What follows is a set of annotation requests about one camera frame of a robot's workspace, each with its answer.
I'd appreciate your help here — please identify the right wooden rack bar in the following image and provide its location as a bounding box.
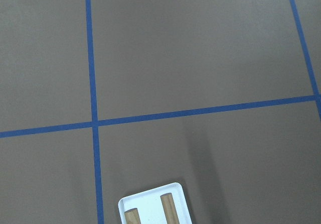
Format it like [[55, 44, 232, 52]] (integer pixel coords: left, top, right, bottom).
[[160, 193, 180, 224]]

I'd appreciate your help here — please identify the white rectangular tray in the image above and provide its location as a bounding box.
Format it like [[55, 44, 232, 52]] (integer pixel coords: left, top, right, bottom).
[[118, 182, 192, 224]]

